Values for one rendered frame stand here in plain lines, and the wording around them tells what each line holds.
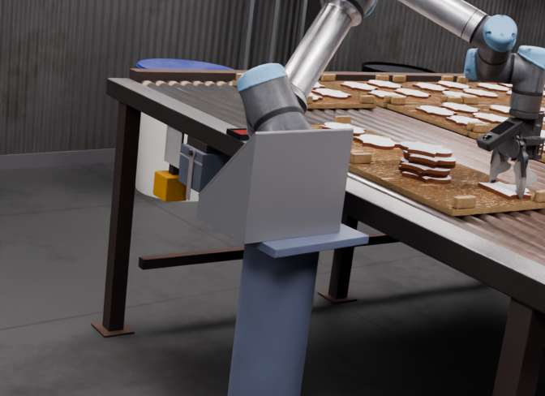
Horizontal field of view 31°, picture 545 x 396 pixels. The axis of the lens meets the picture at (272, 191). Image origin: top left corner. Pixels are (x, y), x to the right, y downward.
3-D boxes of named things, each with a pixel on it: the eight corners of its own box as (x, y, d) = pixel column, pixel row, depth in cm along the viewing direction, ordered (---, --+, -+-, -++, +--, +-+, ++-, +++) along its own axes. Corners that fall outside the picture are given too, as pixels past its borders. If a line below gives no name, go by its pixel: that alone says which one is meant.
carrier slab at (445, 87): (459, 107, 373) (461, 96, 372) (388, 85, 405) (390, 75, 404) (523, 106, 393) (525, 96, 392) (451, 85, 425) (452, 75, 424)
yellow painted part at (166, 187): (165, 202, 315) (171, 129, 309) (152, 194, 323) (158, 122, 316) (186, 200, 320) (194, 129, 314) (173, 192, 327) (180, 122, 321)
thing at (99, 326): (104, 337, 360) (122, 105, 337) (91, 324, 369) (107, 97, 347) (134, 333, 366) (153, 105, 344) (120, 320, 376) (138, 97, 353)
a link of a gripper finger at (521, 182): (543, 196, 243) (538, 158, 244) (525, 197, 240) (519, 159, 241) (534, 198, 245) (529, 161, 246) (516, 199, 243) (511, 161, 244)
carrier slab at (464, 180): (452, 217, 227) (452, 209, 226) (345, 168, 259) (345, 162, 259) (556, 207, 246) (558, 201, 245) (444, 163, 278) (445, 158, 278)
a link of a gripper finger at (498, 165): (506, 186, 254) (521, 158, 249) (487, 187, 251) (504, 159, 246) (499, 178, 256) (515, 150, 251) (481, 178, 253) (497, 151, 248)
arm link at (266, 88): (251, 118, 217) (230, 66, 222) (255, 142, 230) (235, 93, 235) (302, 100, 218) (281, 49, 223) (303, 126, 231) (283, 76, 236)
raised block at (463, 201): (457, 209, 227) (458, 198, 226) (451, 207, 228) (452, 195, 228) (475, 208, 230) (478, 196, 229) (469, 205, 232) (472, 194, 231)
